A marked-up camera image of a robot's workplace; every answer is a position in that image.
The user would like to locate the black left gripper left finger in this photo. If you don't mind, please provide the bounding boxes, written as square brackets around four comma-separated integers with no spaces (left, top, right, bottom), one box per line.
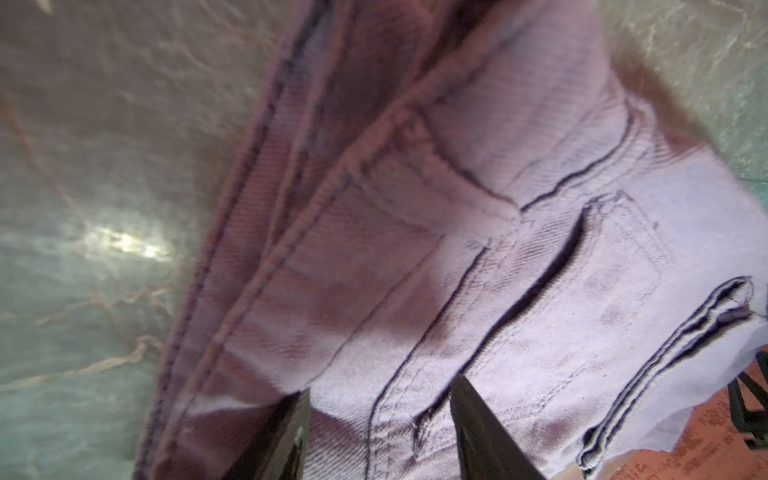
[223,389,311,480]

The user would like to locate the purple trousers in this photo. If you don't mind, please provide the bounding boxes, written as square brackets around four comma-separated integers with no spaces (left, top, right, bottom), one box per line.
[134,1,767,479]

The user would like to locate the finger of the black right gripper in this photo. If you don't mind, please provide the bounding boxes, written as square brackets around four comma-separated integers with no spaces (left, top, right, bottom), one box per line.
[727,350,768,450]

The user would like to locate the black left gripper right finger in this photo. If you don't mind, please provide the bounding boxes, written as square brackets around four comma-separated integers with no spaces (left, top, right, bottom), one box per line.
[450,374,544,480]

